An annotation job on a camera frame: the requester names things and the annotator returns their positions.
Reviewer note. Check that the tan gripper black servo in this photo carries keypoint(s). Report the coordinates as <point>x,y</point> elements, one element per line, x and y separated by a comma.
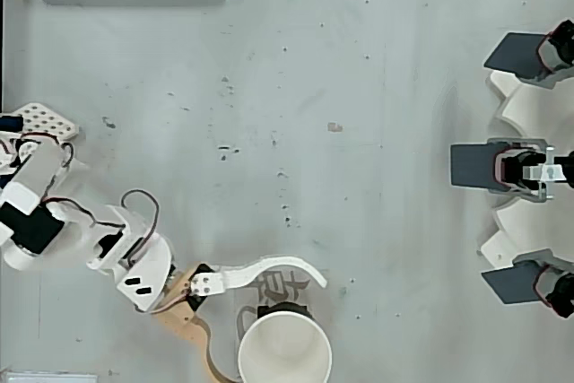
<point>185,290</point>

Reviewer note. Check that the dark flap servo unit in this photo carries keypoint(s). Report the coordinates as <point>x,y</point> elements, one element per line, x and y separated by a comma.
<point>471,165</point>
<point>511,284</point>
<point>515,53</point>

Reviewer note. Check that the white gear-shaped fixture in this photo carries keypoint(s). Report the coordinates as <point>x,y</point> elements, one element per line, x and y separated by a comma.
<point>529,105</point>

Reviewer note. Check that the white paper cup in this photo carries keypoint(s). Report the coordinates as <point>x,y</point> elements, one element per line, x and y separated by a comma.
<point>284,351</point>

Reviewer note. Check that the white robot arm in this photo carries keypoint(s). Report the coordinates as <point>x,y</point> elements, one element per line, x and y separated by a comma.
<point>148,262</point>

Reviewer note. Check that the printed paper mat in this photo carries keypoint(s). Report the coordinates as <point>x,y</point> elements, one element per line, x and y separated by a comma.
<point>316,300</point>

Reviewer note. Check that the flat white grey-edged object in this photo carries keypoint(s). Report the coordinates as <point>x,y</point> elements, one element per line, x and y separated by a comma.
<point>49,378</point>

